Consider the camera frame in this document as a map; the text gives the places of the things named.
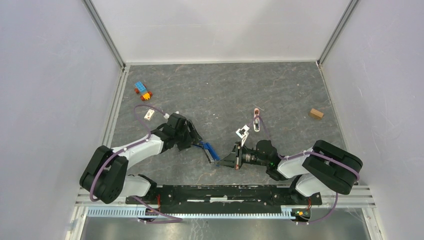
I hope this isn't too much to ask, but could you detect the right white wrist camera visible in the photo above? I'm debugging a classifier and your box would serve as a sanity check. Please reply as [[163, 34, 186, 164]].
[[235, 124, 250, 147]]

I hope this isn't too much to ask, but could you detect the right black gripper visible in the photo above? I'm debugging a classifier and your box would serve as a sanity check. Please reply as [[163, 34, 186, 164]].
[[216, 141, 269, 170]]

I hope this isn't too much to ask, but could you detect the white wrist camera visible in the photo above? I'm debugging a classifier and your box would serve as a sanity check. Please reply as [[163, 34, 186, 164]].
[[235, 124, 250, 147], [163, 111, 180, 120]]

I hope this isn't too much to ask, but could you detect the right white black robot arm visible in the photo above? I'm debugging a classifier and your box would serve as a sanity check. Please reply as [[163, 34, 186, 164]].
[[218, 140, 364, 204]]

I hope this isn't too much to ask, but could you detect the colourful toy brick car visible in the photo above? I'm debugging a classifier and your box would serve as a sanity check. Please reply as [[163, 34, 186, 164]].
[[134, 81, 153, 101]]

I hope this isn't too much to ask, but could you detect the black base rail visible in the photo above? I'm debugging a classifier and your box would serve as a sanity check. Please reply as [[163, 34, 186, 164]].
[[120, 174, 323, 215]]

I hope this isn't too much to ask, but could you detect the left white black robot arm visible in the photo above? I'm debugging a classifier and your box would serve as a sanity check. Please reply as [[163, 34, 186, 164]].
[[79, 113, 202, 204]]

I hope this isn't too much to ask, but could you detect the blue stapler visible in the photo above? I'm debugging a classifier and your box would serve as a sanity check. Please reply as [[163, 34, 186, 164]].
[[193, 141, 221, 165]]

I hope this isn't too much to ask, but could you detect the small wooden block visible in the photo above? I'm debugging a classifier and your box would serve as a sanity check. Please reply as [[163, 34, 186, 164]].
[[308, 108, 324, 120]]

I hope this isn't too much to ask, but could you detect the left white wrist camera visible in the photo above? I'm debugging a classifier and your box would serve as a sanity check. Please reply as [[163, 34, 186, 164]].
[[163, 111, 180, 120]]

